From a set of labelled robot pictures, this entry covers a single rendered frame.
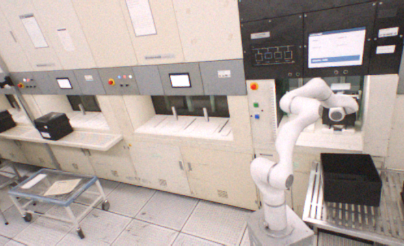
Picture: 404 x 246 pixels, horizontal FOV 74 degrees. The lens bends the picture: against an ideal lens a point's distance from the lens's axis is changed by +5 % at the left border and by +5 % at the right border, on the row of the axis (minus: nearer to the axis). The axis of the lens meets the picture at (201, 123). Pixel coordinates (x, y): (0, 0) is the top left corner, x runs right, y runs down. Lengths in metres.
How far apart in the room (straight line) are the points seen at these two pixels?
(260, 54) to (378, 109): 0.79
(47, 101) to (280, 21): 3.17
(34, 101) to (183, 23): 2.50
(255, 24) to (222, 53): 0.31
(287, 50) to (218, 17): 0.52
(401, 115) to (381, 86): 0.24
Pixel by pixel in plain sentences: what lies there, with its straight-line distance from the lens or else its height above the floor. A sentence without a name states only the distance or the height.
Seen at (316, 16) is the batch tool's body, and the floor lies 1.77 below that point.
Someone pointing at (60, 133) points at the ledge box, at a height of 0.86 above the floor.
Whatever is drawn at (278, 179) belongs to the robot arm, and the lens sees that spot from 1.35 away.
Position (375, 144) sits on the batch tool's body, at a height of 0.96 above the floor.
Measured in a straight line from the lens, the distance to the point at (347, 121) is 2.25.
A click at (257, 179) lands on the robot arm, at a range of 1.45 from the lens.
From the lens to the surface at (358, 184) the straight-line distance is 1.75.
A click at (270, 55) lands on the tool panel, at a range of 1.88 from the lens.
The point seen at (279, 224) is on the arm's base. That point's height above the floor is 0.82.
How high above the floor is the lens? 2.01
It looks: 26 degrees down
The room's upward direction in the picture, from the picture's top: 12 degrees counter-clockwise
